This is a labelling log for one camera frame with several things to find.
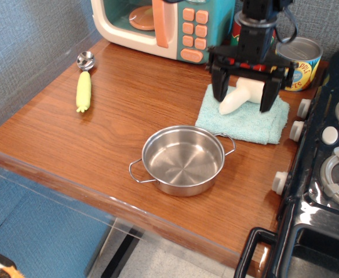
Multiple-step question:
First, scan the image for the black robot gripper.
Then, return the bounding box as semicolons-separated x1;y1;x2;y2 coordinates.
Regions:
207;26;297;113

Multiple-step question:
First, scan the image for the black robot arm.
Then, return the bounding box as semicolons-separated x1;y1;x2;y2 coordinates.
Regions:
206;1;298;112

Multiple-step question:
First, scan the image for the stainless steel pot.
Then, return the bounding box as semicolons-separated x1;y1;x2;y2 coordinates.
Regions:
129;125;236;197

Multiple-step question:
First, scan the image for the light teal folded cloth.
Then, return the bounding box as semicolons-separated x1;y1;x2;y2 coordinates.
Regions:
195;84;290;145

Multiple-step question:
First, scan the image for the white stove knob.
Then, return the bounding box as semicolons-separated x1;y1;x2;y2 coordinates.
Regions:
297;98;311;119
272;171;288;195
289;120;304;142

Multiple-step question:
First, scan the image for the tomato sauce can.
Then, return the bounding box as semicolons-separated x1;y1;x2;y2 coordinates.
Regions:
231;11;277;47

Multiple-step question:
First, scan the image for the pineapple slices can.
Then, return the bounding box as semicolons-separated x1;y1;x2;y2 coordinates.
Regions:
275;37;323;92

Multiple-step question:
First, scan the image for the teal toy microwave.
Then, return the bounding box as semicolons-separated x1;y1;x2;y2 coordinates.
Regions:
91;1;235;64

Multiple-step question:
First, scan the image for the black toy stove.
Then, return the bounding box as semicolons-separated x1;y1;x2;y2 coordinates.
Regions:
235;51;339;277

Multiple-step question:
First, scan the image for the spoon with yellow-green handle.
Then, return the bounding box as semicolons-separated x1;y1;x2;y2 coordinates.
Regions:
76;51;95;113

